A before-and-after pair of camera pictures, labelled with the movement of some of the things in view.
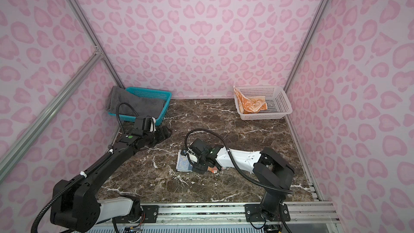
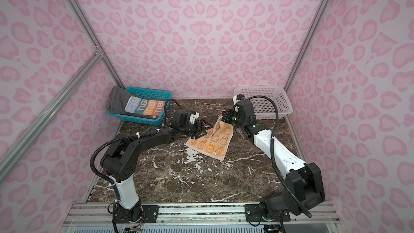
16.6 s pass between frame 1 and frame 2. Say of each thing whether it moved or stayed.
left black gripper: moved
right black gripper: moved
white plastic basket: stayed
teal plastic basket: stayed
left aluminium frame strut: stayed
